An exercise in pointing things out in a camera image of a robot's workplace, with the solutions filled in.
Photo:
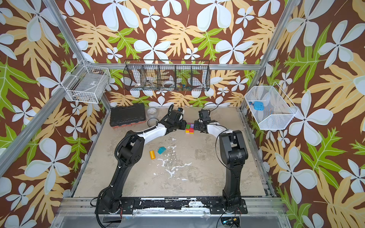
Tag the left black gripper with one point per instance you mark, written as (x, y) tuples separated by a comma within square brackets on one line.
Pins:
[(185, 123)]

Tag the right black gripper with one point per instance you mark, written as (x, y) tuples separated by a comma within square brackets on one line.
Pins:
[(198, 125)]

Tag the teal block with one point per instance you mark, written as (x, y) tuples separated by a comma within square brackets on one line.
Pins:
[(161, 150)]

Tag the orange supermarket block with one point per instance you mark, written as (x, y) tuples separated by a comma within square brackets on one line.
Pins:
[(152, 155)]

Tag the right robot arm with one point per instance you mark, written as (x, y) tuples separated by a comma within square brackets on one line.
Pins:
[(233, 153)]

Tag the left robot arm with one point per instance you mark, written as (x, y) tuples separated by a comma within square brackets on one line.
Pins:
[(129, 151)]

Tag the clear plastic cup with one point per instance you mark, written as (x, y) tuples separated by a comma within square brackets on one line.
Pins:
[(152, 112)]

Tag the black tool case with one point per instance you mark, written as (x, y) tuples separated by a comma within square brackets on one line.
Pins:
[(128, 115)]

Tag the blue object in basket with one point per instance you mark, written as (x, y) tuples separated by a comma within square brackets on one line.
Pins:
[(259, 106)]

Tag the white mesh basket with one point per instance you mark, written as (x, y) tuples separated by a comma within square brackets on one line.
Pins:
[(279, 109)]

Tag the black wire basket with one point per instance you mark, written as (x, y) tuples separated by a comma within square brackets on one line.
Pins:
[(168, 75)]

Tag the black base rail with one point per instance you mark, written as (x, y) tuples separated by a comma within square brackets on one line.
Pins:
[(210, 205)]

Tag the white wire basket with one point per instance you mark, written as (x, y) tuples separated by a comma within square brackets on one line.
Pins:
[(86, 83)]

